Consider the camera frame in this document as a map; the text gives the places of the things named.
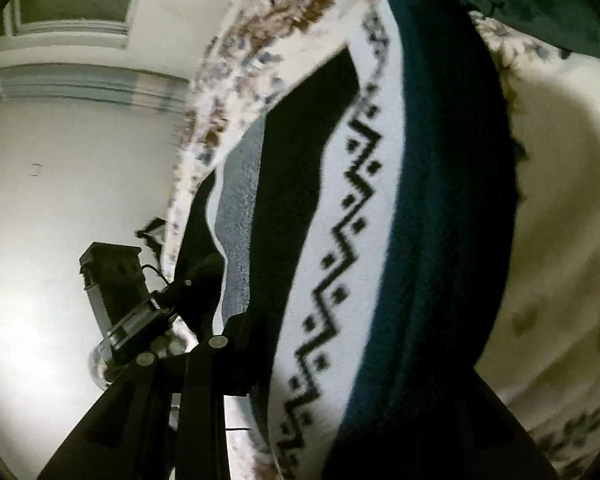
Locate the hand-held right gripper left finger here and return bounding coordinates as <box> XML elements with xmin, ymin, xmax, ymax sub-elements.
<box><xmin>36</xmin><ymin>311</ymin><xmax>254</xmax><ymax>480</ymax></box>

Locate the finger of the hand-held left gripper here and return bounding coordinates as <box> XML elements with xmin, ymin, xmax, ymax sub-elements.
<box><xmin>152</xmin><ymin>254</ymin><xmax>225</xmax><ymax>333</ymax></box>

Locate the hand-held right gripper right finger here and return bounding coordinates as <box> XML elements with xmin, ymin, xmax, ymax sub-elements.
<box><xmin>459</xmin><ymin>370</ymin><xmax>562</xmax><ymax>480</ymax></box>

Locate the striped patterned knit sweater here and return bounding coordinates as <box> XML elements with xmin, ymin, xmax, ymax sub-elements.
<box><xmin>172</xmin><ymin>0</ymin><xmax>518</xmax><ymax>480</ymax></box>

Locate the white floral printed blanket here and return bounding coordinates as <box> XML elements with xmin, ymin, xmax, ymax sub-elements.
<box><xmin>87</xmin><ymin>0</ymin><xmax>600</xmax><ymax>480</ymax></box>

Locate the dark green cloth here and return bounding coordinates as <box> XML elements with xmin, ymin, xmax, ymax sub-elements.
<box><xmin>325</xmin><ymin>0</ymin><xmax>600</xmax><ymax>66</ymax></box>

